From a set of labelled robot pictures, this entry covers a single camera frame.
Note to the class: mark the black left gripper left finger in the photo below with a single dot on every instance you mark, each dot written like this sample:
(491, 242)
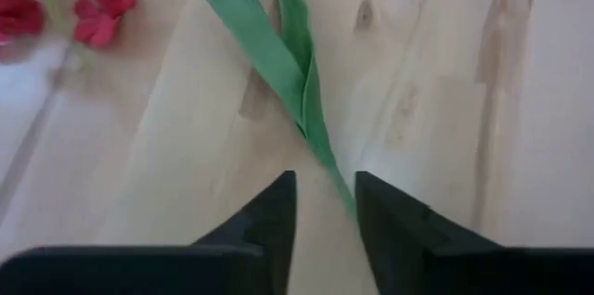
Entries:
(260, 239)

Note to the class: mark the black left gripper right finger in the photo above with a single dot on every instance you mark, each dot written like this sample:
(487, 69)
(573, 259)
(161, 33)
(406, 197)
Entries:
(399, 239)

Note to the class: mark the green flower stems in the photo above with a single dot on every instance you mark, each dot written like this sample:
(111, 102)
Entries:
(260, 40)

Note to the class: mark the red artificial flower bunch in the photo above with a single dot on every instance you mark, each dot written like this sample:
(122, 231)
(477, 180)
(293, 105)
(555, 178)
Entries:
(99, 16)

